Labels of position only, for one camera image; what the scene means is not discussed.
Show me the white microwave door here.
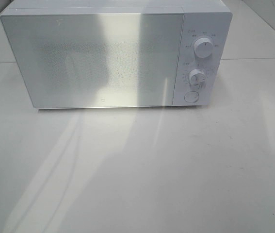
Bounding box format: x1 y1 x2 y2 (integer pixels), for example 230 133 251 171
1 14 184 109

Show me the upper white power knob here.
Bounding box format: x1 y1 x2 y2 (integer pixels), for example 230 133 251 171
193 35 214 58

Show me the white timer knob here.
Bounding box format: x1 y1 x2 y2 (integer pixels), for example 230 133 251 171
189 69 207 85

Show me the white microwave oven body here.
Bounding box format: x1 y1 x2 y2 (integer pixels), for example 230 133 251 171
0 0 232 106

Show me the round white door button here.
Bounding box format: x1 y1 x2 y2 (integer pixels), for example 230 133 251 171
184 91 199 103

